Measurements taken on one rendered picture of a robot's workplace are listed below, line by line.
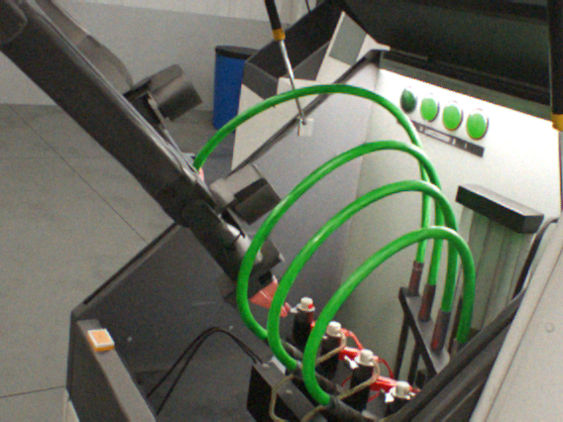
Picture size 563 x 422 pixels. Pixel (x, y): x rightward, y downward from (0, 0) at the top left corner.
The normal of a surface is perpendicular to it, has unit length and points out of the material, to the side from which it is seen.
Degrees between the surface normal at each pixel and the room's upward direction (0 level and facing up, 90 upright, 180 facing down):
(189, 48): 90
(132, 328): 90
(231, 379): 0
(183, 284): 90
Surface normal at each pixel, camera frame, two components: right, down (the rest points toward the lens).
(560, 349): -0.81, -0.20
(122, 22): 0.51, 0.33
